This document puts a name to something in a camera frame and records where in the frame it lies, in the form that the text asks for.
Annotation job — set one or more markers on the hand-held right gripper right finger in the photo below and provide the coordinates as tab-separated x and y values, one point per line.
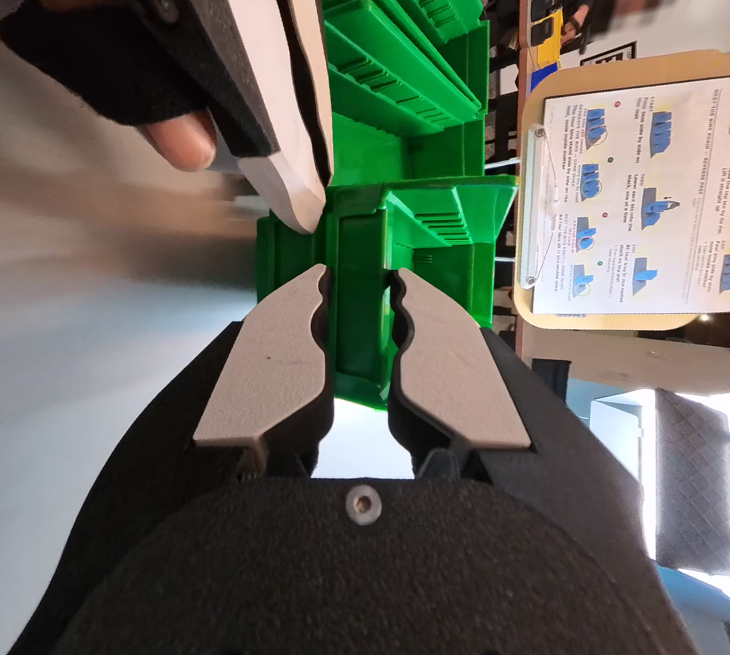
456	370

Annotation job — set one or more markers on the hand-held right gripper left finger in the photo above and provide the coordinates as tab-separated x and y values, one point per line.
262	370

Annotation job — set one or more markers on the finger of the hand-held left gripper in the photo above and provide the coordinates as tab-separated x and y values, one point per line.
268	96
313	39

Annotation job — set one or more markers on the person's left hand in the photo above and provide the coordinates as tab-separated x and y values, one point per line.
182	142

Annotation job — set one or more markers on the wooden sign board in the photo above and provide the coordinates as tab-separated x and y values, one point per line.
527	307

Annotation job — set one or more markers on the white clip bar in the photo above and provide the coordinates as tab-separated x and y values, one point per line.
530	210

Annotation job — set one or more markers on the white sign stand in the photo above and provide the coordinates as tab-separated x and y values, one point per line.
502	163

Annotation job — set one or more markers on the wooden side table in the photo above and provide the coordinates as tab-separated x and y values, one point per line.
523	10

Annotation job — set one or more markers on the black quilted chair back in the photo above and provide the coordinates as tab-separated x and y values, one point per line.
693	484

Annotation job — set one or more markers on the printed instruction sheet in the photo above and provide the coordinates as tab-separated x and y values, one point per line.
656	181

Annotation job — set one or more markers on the black framed marker sign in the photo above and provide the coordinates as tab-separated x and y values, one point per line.
604	57

